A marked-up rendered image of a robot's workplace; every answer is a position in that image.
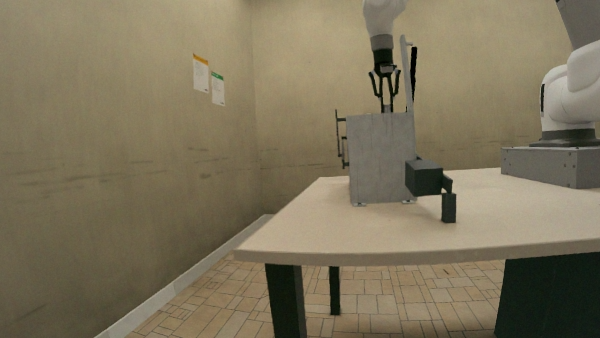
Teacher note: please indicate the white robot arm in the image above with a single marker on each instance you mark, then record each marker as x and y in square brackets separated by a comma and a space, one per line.
[569, 94]

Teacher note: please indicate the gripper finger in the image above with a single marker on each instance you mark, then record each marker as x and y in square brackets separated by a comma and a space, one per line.
[392, 94]
[380, 98]

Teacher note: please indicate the black straight rod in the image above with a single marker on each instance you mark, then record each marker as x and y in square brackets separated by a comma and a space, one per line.
[413, 66]

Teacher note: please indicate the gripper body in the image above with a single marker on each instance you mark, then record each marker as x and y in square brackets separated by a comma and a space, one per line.
[382, 56]

